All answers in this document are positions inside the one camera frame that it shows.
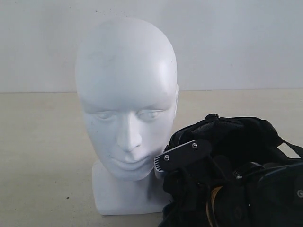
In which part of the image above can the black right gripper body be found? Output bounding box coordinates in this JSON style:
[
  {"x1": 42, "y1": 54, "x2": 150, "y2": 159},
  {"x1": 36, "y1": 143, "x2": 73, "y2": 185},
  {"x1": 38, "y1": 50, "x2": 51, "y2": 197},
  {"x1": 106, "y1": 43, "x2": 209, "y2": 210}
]
[{"x1": 205, "y1": 153, "x2": 303, "y2": 227}]

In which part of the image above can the black helmet with visor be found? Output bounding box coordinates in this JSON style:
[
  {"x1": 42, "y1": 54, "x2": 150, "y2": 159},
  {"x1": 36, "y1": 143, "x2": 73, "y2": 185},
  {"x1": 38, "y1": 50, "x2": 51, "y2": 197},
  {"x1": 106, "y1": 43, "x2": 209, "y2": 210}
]
[{"x1": 160, "y1": 113, "x2": 303, "y2": 227}]

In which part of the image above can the white mannequin head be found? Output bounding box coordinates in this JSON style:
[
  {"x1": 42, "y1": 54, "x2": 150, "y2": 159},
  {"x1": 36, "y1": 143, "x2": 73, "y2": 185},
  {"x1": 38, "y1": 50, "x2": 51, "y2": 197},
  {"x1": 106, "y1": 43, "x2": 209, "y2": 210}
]
[{"x1": 75, "y1": 18, "x2": 179, "y2": 216}]

